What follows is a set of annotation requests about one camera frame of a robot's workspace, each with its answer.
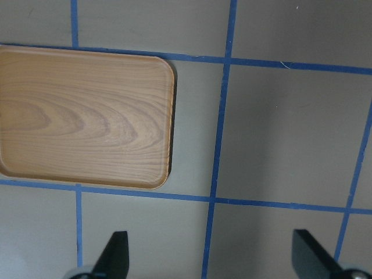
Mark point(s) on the wooden rectangular tray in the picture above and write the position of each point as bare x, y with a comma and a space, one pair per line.
86, 117

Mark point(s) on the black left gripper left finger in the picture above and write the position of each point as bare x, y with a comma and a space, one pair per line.
113, 261

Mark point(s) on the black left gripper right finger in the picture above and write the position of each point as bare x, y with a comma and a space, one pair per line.
309, 259

